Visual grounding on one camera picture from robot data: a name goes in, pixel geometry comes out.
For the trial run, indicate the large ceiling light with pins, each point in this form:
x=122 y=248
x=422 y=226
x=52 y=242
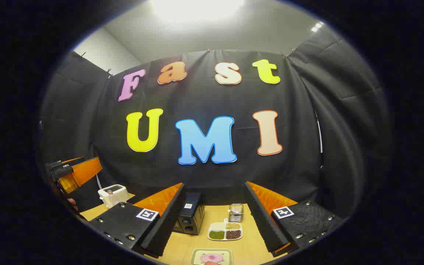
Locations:
x=197 y=7

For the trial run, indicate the pink ham slice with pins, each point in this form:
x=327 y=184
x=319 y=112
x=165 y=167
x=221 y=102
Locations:
x=212 y=257

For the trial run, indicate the white toaster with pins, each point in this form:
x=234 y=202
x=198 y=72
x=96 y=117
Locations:
x=112 y=194

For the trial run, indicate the white divided dish of beans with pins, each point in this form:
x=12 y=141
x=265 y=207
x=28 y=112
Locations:
x=217 y=234

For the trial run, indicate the black electric oven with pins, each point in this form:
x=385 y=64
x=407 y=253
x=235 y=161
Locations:
x=191 y=217

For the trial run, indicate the pale green food tray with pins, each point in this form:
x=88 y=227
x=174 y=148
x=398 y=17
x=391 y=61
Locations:
x=197 y=255

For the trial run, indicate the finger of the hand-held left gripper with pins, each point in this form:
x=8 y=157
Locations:
x=87 y=170

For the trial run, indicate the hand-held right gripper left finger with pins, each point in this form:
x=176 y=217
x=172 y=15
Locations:
x=160 y=228

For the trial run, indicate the small ceiling light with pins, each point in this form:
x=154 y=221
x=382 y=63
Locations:
x=317 y=26

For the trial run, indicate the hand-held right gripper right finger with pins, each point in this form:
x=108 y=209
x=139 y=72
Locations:
x=265 y=224

